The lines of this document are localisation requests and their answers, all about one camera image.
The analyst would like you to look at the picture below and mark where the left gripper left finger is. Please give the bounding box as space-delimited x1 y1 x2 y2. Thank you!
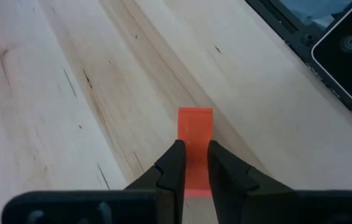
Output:
1 139 187 224

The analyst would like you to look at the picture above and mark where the black aluminium rig frame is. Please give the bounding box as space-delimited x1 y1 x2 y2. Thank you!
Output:
244 0 352 136

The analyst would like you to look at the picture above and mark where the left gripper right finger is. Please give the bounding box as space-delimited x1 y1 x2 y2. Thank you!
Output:
206 139 352 224

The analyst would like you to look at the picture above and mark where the orange eraser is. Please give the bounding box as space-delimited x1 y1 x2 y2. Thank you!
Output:
177 107 214 200

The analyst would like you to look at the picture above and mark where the black table-level camera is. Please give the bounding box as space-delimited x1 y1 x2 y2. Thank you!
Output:
311 0 352 104

